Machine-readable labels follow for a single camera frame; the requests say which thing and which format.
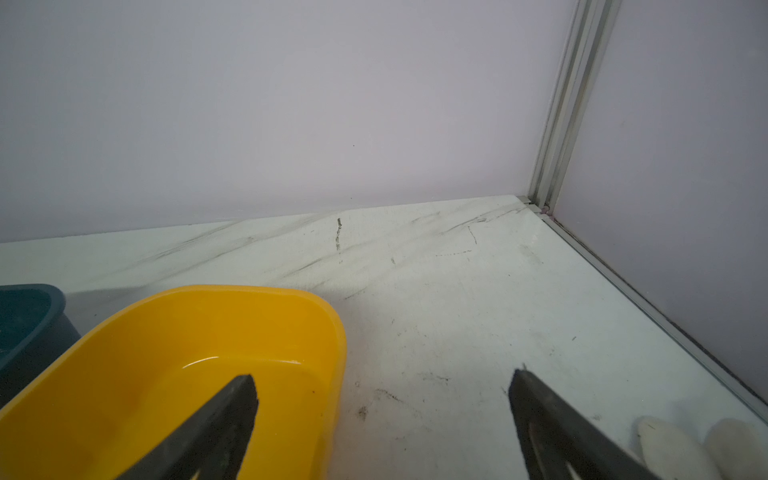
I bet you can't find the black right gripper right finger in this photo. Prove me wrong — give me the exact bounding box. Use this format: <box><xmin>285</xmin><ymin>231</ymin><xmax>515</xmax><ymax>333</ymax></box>
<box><xmin>508</xmin><ymin>369</ymin><xmax>656</xmax><ymax>480</ymax></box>

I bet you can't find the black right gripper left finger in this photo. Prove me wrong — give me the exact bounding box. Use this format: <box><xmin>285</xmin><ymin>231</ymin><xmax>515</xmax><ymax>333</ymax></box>
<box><xmin>119</xmin><ymin>375</ymin><xmax>259</xmax><ymax>479</ymax></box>

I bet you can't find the yellow plastic bin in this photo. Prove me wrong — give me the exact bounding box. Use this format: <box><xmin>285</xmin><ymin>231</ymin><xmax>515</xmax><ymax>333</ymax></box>
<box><xmin>1</xmin><ymin>285</ymin><xmax>347</xmax><ymax>479</ymax></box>

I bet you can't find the white work glove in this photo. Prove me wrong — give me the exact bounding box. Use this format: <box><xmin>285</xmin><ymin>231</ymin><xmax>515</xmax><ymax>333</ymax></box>
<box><xmin>637</xmin><ymin>417</ymin><xmax>767</xmax><ymax>480</ymax></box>

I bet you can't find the dark teal plastic bin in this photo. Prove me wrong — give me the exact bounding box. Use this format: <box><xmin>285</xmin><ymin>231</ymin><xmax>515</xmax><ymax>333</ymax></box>
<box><xmin>1</xmin><ymin>284</ymin><xmax>81</xmax><ymax>405</ymax></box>

